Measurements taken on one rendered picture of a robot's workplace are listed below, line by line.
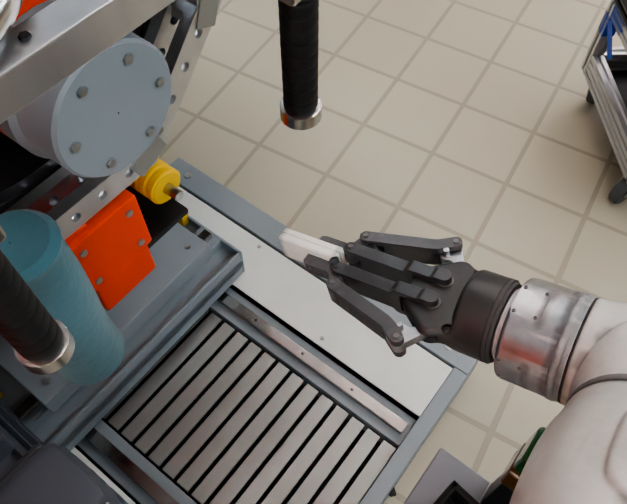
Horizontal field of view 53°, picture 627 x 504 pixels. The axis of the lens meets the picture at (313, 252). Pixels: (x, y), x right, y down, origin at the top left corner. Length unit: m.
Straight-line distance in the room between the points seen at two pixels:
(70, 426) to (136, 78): 0.76
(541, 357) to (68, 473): 0.62
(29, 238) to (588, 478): 0.51
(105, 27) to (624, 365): 0.41
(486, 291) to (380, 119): 1.24
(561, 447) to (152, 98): 0.43
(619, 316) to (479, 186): 1.15
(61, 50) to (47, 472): 0.60
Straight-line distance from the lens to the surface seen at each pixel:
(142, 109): 0.59
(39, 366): 0.56
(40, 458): 0.93
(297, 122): 0.67
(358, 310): 0.57
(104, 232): 0.87
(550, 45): 2.07
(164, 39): 0.87
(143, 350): 1.21
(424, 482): 0.82
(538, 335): 0.51
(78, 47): 0.45
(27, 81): 0.44
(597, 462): 0.38
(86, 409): 1.20
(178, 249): 1.23
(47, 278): 0.65
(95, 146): 0.57
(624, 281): 1.59
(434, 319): 0.55
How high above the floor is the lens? 1.24
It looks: 57 degrees down
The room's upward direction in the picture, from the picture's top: straight up
